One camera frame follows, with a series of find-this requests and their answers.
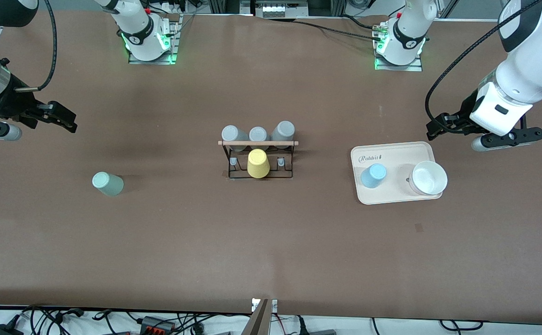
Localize mint green cup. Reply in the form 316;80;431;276
92;171;125;197

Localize light blue cup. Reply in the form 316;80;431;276
360;163;388;189

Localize white bowl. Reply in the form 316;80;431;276
408;161;448;196

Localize beige plastic tray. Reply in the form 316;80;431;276
350;141;444;206

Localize yellow cup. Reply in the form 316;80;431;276
247;148;271;179

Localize black box red buttons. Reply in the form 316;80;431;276
140;316;177;335

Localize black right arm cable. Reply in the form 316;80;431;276
15;0;58;92

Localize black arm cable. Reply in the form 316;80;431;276
425;0;542;124
15;0;58;92

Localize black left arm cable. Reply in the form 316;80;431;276
425;0;542;124

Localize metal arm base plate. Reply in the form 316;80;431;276
128;13;181;65
374;22;423;72

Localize black table cable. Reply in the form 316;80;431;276
293;19;379;41

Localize black wire cup rack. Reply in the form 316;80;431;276
218;139;299;181

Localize black floor cable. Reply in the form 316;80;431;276
371;317;485;335

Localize tangled black floor cables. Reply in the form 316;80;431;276
0;304;253;335

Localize aluminium frame structure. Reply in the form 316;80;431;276
208;0;347;20

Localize gray metal post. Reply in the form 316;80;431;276
242;298;279;335

